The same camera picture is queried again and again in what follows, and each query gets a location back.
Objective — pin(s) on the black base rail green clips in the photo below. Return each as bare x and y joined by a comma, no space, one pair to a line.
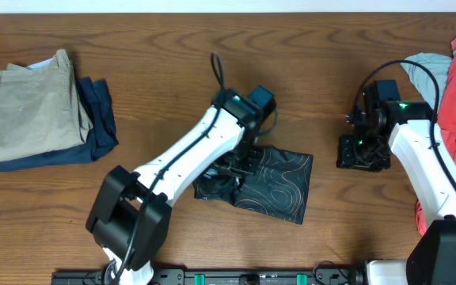
325,272

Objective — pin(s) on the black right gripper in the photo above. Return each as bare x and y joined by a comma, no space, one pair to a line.
346,158

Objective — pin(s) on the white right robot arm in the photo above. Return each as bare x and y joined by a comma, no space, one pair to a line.
407,131

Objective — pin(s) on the folded navy blue garment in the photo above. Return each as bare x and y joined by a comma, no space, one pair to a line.
101,139

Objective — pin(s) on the black printed cycling jersey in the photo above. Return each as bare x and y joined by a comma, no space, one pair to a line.
276,183

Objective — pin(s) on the light blue folded garment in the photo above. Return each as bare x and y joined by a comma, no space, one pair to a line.
39,64

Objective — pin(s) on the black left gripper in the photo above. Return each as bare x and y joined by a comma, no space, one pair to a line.
248,169

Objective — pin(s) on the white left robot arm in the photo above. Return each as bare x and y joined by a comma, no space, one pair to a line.
130,216

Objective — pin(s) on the folded beige trousers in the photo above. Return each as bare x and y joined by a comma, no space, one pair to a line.
40,109

